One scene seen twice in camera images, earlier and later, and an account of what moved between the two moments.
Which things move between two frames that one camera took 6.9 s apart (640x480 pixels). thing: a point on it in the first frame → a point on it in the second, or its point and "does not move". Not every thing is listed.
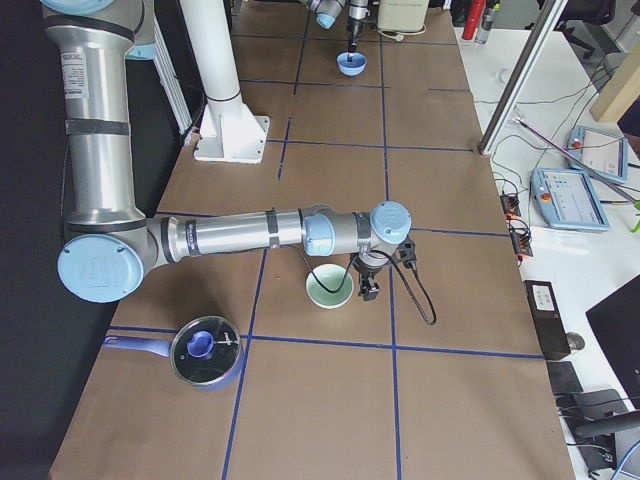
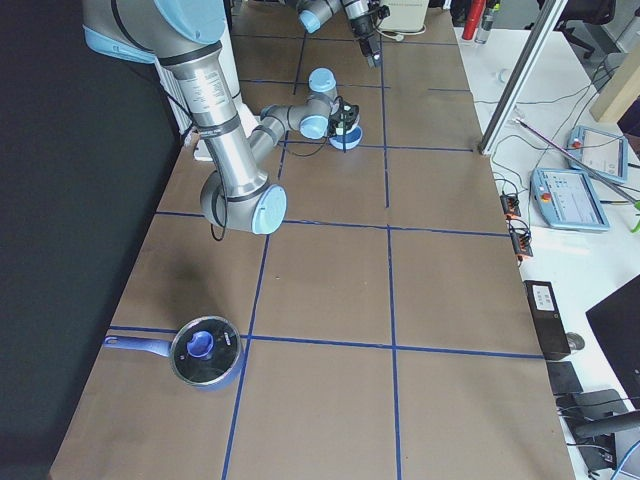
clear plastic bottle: (487, 23) does not move
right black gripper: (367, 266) → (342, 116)
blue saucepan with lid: (204, 351) does not move
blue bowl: (354, 67) → (352, 139)
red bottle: (472, 19) does not move
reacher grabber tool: (581, 161) does not move
